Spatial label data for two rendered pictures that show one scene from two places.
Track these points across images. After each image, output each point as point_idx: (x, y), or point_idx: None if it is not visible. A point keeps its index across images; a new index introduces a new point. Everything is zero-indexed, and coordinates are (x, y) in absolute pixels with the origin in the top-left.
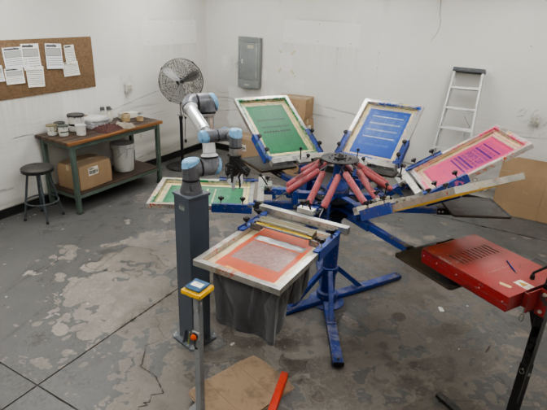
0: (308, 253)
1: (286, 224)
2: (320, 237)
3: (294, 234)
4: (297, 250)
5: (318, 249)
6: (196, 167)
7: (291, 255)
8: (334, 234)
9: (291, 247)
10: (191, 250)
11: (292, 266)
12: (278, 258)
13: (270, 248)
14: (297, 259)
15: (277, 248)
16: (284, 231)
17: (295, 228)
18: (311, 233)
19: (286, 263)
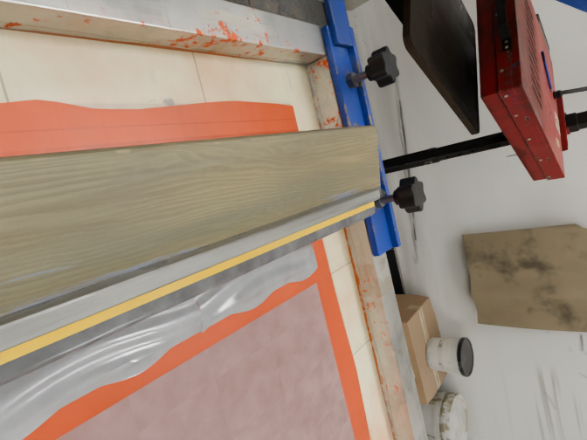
0: (329, 244)
1: (238, 172)
2: (413, 192)
3: (316, 239)
4: (300, 271)
5: (382, 226)
6: None
7: (312, 333)
8: (347, 45)
9: (272, 283)
10: None
11: (360, 390)
12: (300, 415)
13: (204, 403)
14: (337, 328)
15: (227, 359)
16: (260, 259)
17: (304, 183)
18: (372, 169)
19: (341, 408)
